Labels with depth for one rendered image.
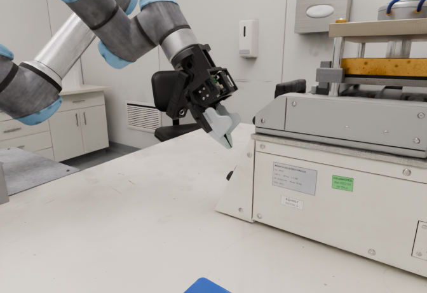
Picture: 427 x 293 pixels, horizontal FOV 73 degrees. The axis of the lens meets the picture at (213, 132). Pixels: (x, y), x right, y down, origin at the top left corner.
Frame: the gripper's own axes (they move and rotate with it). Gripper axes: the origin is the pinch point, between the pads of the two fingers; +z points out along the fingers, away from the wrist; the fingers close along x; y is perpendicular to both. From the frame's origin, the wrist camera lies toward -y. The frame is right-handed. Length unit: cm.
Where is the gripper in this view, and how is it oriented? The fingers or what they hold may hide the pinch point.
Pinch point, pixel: (225, 144)
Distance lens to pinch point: 60.6
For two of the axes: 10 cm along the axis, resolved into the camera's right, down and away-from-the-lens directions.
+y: 6.7, -4.3, -6.0
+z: 4.8, 8.7, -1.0
